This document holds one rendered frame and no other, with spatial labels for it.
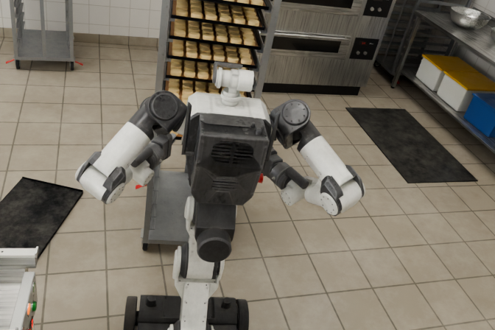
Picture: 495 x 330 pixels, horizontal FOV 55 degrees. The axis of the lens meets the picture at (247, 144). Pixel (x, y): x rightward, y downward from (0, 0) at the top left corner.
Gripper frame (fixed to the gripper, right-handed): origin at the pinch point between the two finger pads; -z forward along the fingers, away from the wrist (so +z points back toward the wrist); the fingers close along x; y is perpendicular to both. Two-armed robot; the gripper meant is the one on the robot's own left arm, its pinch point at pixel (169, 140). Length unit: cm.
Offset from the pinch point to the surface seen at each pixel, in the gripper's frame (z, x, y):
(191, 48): -44, 19, 18
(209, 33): -46, 28, 11
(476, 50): -314, -20, -119
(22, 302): 73, -20, 3
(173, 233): -39, -90, 14
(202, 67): -48, 10, 13
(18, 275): 66, -20, 11
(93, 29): -245, -92, 236
